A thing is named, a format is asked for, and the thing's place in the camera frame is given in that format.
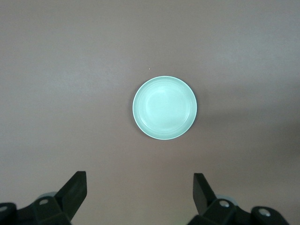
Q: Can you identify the mint green plate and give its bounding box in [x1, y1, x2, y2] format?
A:
[132, 75, 198, 141]

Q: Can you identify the brown table cover cloth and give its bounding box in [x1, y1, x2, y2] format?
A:
[0, 0, 300, 225]

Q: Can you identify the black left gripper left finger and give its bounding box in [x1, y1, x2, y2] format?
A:
[0, 171, 89, 225]

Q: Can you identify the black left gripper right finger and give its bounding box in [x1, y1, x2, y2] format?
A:
[187, 172, 288, 225]

